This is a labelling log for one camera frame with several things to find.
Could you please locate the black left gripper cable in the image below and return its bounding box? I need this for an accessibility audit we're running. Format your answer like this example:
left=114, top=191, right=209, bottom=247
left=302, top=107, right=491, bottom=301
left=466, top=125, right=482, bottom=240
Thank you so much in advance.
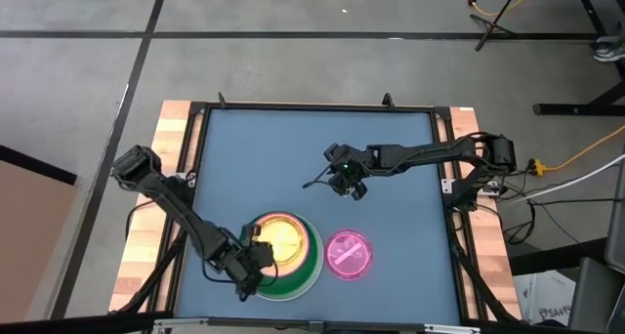
left=201, top=259, right=280, bottom=289

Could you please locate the hanging yellow cable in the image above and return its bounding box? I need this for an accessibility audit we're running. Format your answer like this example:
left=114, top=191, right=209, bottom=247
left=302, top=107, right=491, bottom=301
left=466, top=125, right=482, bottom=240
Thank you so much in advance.
left=453, top=0, right=544, bottom=19

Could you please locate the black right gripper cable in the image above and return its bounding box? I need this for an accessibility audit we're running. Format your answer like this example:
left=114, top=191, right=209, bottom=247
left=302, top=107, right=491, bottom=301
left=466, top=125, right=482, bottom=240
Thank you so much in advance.
left=302, top=164, right=343, bottom=189

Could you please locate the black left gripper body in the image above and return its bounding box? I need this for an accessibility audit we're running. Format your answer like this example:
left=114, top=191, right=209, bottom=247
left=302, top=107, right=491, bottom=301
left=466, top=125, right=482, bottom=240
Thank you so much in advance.
left=228, top=239, right=275, bottom=297

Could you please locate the black table frame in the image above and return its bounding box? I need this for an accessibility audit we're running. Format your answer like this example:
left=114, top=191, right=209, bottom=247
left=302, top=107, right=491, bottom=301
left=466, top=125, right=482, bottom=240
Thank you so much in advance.
left=109, top=99, right=523, bottom=334

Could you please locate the white floor cable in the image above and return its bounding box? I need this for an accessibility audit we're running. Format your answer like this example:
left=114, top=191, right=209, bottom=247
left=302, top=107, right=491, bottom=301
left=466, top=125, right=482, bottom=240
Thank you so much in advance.
left=497, top=154, right=625, bottom=202

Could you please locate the yellow extension cable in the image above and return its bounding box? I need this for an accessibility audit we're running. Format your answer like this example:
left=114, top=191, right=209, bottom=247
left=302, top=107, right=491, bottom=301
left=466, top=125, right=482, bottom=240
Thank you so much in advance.
left=529, top=123, right=625, bottom=177

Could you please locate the grey chair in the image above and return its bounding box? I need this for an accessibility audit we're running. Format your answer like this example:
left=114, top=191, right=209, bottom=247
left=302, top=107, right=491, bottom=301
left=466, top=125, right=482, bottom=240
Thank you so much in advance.
left=567, top=147, right=625, bottom=334

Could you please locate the person's shoe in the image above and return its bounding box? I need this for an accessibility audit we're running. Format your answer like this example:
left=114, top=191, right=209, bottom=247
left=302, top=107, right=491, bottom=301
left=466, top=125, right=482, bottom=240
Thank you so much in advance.
left=592, top=34, right=625, bottom=63

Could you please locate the aluminium bar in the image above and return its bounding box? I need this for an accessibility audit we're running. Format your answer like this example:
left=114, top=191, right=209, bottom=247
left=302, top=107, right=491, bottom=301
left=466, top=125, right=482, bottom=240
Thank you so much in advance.
left=152, top=316, right=483, bottom=334

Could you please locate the brown board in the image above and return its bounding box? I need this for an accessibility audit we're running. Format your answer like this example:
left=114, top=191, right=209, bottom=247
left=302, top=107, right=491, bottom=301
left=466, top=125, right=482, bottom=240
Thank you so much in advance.
left=0, top=145, right=79, bottom=325

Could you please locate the small orange transparent plate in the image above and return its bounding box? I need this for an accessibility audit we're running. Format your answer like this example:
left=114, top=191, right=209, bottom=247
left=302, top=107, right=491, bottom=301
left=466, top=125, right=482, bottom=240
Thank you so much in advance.
left=255, top=216, right=306, bottom=277

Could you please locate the small pink transparent plate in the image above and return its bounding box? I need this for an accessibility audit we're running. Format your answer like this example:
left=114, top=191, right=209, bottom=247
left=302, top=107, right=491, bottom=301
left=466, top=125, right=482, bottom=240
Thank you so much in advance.
left=323, top=228, right=375, bottom=282

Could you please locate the white cardboard box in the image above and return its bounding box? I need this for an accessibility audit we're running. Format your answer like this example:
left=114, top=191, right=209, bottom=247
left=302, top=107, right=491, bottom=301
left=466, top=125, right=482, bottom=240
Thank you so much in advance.
left=512, top=269, right=578, bottom=326

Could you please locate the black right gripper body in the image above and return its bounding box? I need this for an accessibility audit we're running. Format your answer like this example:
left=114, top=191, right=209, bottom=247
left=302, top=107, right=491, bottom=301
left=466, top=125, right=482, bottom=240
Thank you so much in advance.
left=323, top=142, right=378, bottom=188

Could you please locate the black desk leg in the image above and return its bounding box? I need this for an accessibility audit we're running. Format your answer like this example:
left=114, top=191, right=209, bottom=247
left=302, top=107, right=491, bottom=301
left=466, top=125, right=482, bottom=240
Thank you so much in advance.
left=531, top=0, right=625, bottom=117

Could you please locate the large green plastic plate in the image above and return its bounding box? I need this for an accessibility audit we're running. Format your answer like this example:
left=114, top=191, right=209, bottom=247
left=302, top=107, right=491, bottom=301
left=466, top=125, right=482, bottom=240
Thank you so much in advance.
left=238, top=211, right=319, bottom=297

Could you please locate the black tripod stand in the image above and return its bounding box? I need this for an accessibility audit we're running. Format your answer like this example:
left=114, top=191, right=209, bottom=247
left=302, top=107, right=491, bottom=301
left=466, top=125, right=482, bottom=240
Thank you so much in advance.
left=468, top=0, right=524, bottom=53

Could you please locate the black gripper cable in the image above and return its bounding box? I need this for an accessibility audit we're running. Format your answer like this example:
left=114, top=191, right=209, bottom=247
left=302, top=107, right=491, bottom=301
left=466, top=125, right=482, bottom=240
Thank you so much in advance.
left=302, top=164, right=343, bottom=189
left=201, top=259, right=280, bottom=289

